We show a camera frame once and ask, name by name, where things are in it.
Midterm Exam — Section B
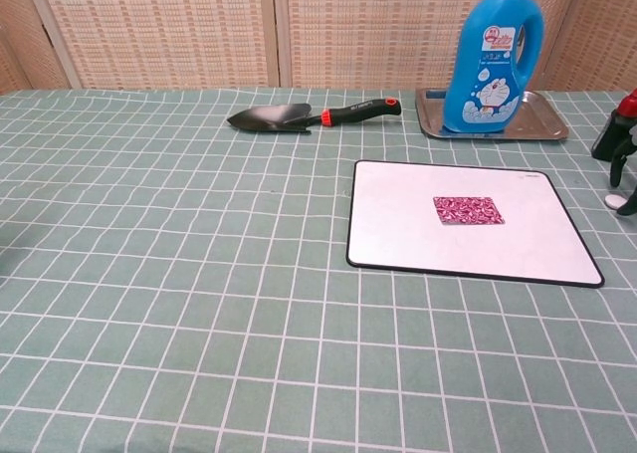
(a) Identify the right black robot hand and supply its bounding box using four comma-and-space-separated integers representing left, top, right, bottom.
609, 119, 637, 218

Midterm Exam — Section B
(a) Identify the blue detergent pump bottle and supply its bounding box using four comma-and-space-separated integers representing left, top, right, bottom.
441, 0, 546, 134

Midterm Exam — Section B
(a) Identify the green checked tablecloth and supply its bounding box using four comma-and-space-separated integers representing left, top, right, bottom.
0, 87, 637, 453

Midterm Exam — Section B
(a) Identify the woven bamboo folding screen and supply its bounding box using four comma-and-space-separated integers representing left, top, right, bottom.
0, 0, 637, 96

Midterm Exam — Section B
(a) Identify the stainless steel tray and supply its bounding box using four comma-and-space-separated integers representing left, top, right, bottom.
414, 87, 570, 142

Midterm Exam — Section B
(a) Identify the pink patterned rectangular card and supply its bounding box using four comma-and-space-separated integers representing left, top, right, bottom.
432, 195, 508, 226

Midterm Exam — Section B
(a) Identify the black bottle red cap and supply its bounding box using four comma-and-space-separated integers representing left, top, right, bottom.
590, 88, 637, 163

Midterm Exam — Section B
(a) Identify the white mouse pad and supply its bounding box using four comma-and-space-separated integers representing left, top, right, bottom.
345, 159, 606, 289

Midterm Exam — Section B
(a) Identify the black garden trowel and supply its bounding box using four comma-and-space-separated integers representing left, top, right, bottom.
226, 97, 402, 135

